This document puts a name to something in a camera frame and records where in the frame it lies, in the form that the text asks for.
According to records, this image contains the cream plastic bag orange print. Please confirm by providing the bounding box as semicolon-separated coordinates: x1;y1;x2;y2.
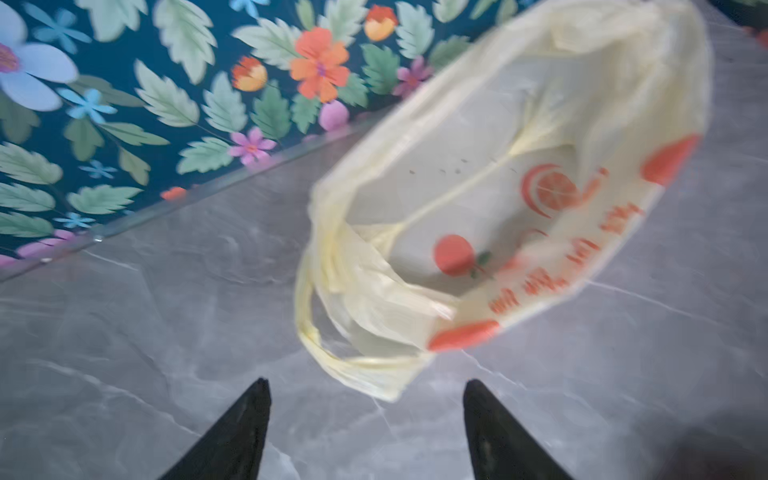
295;1;713;402

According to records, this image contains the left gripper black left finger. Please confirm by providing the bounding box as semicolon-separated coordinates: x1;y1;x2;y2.
161;378;272;480

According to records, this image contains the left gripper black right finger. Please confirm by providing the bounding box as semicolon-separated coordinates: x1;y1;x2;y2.
463;379;572;480

